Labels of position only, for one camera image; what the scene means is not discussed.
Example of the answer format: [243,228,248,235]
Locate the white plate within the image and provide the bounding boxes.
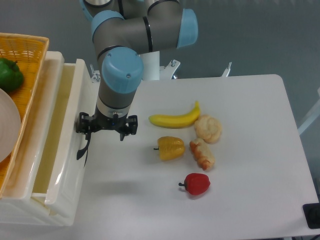
[0,89,21,162]

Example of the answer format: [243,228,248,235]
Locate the yellow banana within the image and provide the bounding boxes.
[148,101,201,129]

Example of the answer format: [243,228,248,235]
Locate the red bell pepper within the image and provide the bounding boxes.
[178,173,211,196]

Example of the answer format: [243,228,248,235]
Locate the black drawer handle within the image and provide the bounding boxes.
[83,148,89,168]
[76,133,91,160]

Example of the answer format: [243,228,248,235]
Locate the green bell pepper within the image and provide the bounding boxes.
[0,57,24,93]

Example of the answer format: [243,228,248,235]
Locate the yellow woven basket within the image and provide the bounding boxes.
[0,32,50,196]

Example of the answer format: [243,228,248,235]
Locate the long croissant bread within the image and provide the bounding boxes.
[189,138,216,171]

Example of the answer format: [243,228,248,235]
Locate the black device at edge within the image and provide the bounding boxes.
[302,203,320,229]

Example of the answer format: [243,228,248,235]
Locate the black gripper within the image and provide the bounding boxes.
[76,109,138,143]

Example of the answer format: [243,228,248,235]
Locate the yellow bell pepper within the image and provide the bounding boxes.
[153,136,185,161]

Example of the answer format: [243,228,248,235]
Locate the black lower drawer handle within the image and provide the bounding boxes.
[83,148,89,168]

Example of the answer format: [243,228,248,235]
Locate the white drawer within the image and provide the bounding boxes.
[31,59,98,226]

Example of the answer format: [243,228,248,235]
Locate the black top drawer handle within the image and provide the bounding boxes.
[76,133,91,160]

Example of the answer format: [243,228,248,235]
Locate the white metal frame right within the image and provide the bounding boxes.
[297,99,320,136]

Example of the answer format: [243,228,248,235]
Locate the white drawer cabinet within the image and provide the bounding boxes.
[0,51,87,227]

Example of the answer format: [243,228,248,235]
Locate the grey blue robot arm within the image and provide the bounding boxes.
[76,0,198,140]

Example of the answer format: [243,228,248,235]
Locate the round twisted bread roll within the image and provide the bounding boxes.
[194,114,223,144]

